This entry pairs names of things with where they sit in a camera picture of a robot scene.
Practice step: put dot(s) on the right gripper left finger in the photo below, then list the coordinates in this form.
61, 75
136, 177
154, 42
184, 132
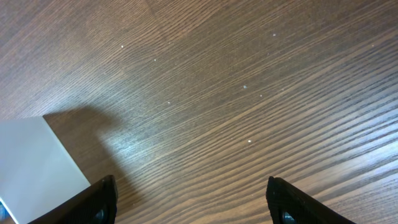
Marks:
96, 204

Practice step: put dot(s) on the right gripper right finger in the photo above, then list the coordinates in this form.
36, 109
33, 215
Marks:
288, 204

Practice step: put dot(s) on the white cardboard box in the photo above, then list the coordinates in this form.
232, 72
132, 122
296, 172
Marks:
37, 172

